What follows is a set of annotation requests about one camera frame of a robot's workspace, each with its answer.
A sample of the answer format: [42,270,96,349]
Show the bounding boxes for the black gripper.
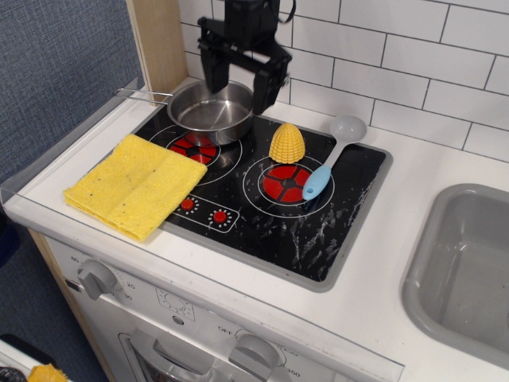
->
[198,1,293,115]

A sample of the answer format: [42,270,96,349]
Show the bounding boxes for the stainless steel pot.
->
[114,81,253,146]

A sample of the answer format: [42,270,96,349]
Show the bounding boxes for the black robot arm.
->
[198,1,297,115]

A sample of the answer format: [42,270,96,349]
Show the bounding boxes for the black toy stove top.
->
[137,110,392,292]

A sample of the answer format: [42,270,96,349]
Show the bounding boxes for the yellow toy corn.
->
[269,123,305,164]

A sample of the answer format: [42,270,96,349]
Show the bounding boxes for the yellow folded cloth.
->
[64,134,207,242]

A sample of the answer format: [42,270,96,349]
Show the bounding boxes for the grey left oven knob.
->
[78,259,117,301]

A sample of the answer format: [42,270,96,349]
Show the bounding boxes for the grey oven knob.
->
[228,334,282,381]
[78,259,117,301]

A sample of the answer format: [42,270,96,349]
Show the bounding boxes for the white toy oven front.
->
[47,239,384,381]

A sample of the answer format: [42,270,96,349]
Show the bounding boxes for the grey right oven knob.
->
[228,334,282,381]

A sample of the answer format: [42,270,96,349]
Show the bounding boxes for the grey sink basin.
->
[402,184,508,368]

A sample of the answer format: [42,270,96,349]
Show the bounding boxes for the yellow object bottom left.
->
[27,364,68,382]

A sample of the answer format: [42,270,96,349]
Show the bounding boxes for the wooden side post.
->
[126,0,188,101]

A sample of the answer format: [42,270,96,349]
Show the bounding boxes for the grey spoon blue handle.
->
[302,115,367,201]

